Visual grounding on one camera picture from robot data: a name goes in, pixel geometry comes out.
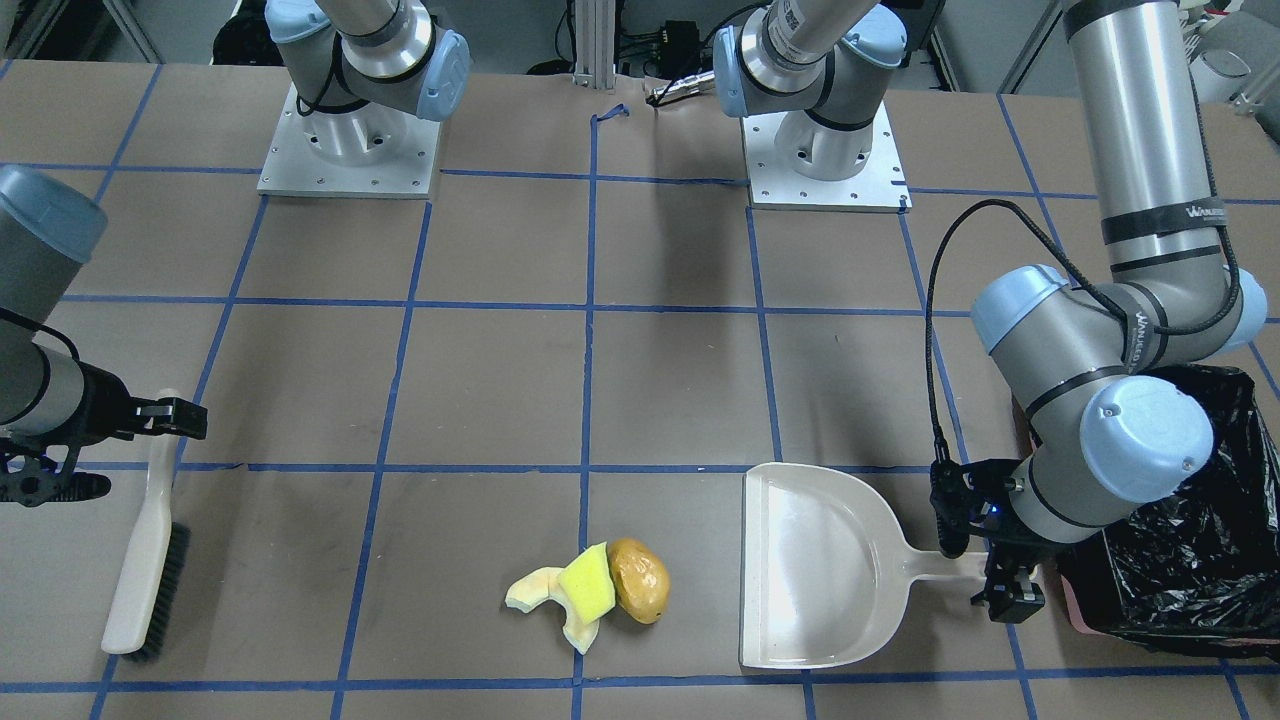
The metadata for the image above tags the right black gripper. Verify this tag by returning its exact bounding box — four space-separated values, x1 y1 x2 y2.
60 365 209 446

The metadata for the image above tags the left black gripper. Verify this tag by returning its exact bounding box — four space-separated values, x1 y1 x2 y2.
931 459 1051 624

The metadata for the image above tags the beige dustpan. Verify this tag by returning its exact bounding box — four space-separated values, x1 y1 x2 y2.
739 462 987 670

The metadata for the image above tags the beige hand brush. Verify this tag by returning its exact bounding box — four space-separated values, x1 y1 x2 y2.
101 434 191 664

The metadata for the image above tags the pale apple slice toy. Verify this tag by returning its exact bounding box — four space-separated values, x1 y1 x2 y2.
504 568 600 655

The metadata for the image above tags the yellow green sponge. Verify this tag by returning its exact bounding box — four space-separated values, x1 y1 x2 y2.
557 543 616 623

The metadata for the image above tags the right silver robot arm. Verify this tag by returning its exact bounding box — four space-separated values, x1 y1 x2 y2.
3 1 471 461

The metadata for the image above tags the black lined trash bin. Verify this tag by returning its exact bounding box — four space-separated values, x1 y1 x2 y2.
1056 365 1279 661

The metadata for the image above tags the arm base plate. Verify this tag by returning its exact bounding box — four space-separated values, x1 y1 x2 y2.
257 86 443 200
741 104 913 213

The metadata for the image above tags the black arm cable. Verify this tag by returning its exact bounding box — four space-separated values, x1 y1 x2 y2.
925 60 1243 471

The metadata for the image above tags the aluminium frame post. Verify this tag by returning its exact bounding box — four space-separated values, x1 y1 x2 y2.
571 0 618 94

